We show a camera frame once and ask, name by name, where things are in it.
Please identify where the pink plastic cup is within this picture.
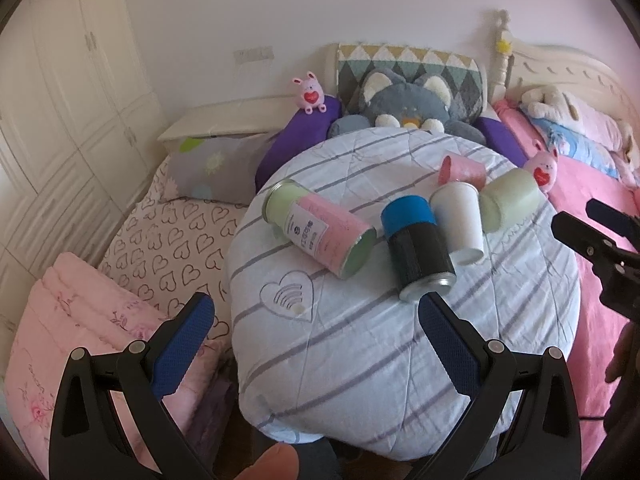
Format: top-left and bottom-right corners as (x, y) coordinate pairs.
(438, 153), (487, 191)

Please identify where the pale green frosted cup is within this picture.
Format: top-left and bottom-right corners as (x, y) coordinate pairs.
(480, 168), (544, 233)

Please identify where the white paper cup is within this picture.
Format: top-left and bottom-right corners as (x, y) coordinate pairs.
(428, 182), (485, 266)

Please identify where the right hand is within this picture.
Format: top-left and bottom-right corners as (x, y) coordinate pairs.
(604, 322), (639, 384)

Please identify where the left hand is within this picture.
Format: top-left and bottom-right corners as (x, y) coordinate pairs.
(235, 443), (299, 480)

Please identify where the pink bed blanket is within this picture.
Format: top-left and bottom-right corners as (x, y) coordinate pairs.
(491, 98), (640, 470)

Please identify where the pink bunny toy right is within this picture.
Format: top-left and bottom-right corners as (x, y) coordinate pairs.
(523, 141), (559, 195)

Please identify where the pink bunny toy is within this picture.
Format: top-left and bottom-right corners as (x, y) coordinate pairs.
(523, 141), (559, 195)
(292, 72), (326, 115)

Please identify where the blue cartoon pillow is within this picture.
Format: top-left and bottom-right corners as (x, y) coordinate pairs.
(529, 118), (622, 180)

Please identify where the white plush toy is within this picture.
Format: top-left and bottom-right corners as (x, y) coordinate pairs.
(519, 84), (626, 131)

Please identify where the folded pink blanket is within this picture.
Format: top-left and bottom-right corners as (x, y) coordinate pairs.
(3, 250), (222, 476)

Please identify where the black blue can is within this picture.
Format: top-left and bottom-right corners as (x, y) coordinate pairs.
(381, 195), (457, 302)

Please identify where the cream wooden headboard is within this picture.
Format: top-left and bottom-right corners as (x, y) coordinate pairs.
(488, 9), (639, 124)

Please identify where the diamond pattern quilted cushion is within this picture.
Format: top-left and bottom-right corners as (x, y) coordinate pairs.
(326, 42), (487, 122)

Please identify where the grey cat plush pillow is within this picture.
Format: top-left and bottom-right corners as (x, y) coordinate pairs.
(328, 68), (486, 145)

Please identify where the heart pattern bed sheet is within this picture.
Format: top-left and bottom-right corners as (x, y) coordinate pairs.
(99, 160), (246, 349)

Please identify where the pink green labelled jar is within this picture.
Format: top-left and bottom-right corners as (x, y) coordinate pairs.
(262, 179), (376, 280)

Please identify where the purple pillow left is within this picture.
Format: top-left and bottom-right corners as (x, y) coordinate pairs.
(255, 96), (342, 192)

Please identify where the pink bunny toy left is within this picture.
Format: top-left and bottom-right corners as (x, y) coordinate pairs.
(292, 72), (326, 115)

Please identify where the grey floral pillow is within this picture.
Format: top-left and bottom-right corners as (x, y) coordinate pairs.
(163, 132), (278, 206)

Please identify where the cream wardrobe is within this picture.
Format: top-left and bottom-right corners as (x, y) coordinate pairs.
(0, 0), (170, 311)

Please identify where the cream bedside table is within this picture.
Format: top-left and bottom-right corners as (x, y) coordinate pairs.
(158, 96), (298, 152)

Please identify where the wall switch plate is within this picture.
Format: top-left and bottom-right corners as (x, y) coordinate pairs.
(233, 46), (274, 65)

